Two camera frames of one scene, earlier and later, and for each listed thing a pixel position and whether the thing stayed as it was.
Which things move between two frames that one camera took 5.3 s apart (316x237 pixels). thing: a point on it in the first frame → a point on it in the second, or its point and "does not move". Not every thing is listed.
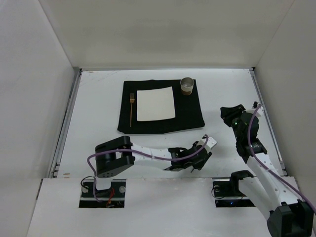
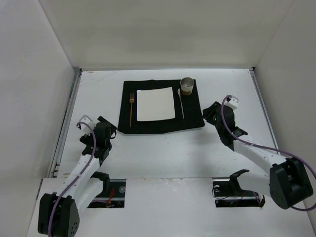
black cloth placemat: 188,112 does not move
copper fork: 132,99 does not move
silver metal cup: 186,84 does not move
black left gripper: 202,158 → 106,122
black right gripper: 232,112 → 210,112
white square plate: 155,104 does not move
